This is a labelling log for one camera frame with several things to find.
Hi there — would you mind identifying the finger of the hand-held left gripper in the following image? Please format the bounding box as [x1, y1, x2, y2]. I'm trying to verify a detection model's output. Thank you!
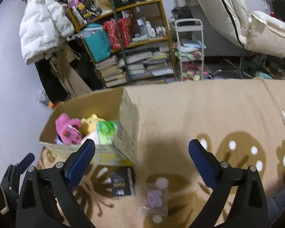
[1, 153, 36, 192]

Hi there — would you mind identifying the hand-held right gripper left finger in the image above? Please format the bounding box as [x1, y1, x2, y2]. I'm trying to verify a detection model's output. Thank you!
[15, 138, 97, 228]

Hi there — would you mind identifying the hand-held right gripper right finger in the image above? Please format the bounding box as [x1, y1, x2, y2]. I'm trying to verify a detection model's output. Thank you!
[188, 139, 269, 228]

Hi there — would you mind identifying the pink plush paw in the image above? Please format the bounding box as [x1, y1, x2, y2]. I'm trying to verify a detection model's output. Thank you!
[55, 113, 82, 146]

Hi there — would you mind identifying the yellow plush doll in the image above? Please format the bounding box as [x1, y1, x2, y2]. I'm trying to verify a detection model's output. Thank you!
[80, 114, 105, 136]

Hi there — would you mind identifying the green plush toy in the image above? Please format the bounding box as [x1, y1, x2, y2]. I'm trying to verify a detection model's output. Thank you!
[96, 121, 119, 146]

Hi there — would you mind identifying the cardboard box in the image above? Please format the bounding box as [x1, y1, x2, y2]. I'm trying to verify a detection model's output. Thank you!
[39, 87, 139, 167]

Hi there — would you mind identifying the black booklet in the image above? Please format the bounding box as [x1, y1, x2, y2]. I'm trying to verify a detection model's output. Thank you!
[110, 167, 136, 199]

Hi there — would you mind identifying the beige printed blanket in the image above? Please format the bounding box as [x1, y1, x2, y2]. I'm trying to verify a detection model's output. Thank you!
[37, 77, 285, 228]

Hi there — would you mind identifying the clear bag with purple item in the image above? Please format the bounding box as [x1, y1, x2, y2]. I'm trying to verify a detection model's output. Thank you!
[140, 177, 169, 216]

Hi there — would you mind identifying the clear bag of colourful bits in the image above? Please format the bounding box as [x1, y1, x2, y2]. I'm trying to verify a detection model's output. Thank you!
[37, 89, 60, 108]

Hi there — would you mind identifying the black hanging coat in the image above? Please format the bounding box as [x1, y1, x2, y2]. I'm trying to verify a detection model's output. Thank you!
[36, 40, 95, 102]

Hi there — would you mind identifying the beige cloth bag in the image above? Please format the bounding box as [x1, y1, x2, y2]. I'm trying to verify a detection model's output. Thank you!
[50, 50, 93, 98]

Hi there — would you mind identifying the person's jeans leg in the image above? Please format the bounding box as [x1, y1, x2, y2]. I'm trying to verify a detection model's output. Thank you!
[267, 178, 285, 226]

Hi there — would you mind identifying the stack of books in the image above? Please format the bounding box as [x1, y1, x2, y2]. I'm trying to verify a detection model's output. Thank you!
[95, 47, 175, 88]

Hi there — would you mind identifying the white trolley cart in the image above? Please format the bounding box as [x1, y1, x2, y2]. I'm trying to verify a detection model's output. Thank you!
[174, 18, 205, 81]

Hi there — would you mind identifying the teal bag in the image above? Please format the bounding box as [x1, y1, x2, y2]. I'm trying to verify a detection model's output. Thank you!
[82, 24, 112, 63]

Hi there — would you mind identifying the green pole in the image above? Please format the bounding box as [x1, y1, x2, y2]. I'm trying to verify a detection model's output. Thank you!
[109, 0, 131, 83]

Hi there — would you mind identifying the red patterned bag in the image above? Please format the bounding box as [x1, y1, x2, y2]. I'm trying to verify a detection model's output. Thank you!
[103, 18, 132, 50]

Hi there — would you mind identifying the white puffer jacket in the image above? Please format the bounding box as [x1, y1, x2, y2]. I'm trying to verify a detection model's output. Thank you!
[19, 0, 75, 66]

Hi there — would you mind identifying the group of white bottles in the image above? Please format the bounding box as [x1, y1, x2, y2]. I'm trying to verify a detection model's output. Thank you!
[135, 18, 168, 38]

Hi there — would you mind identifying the black printed packet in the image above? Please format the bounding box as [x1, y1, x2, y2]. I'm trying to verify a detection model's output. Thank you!
[70, 0, 102, 24]

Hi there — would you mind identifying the cream padded cushion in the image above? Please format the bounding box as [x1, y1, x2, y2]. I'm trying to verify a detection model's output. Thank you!
[186, 0, 285, 59]

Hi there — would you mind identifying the yellow frame shelf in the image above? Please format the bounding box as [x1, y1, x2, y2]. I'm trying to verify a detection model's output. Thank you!
[66, 0, 177, 88]

